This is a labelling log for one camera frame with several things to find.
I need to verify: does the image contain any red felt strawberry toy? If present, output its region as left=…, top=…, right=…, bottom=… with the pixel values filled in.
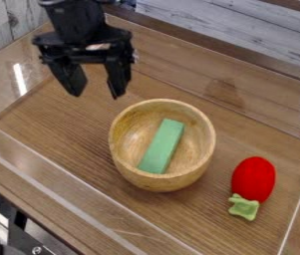
left=228, top=156, right=277, bottom=221

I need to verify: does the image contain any black table leg bracket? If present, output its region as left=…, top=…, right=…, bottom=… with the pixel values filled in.
left=8, top=210, right=56, bottom=255

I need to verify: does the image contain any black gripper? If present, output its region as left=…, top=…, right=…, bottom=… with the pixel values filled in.
left=33, top=0, right=137, bottom=99

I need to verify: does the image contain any clear acrylic tray wall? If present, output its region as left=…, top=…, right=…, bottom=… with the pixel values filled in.
left=0, top=130, right=202, bottom=255

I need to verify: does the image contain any brown wooden bowl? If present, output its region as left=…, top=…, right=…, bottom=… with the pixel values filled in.
left=109, top=99, right=216, bottom=192

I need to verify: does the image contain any green rectangular block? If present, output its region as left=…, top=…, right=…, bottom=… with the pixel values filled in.
left=139, top=119, right=184, bottom=174

